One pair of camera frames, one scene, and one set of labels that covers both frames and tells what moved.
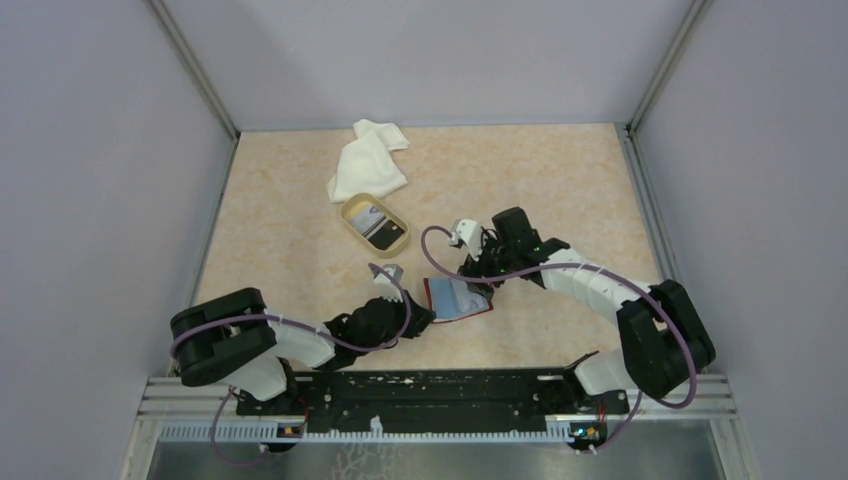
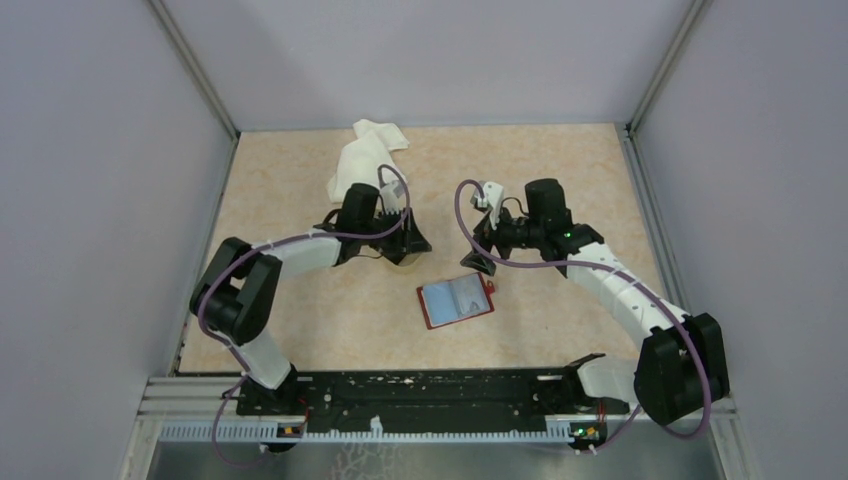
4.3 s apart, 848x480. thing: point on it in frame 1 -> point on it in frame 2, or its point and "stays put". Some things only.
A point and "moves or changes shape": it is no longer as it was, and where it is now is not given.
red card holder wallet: [450, 298] stays put
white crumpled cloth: [367, 165] stays put
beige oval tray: [356, 201] moves or changes shape
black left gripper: [419, 320] -> [409, 240]
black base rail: [443, 401] stays put
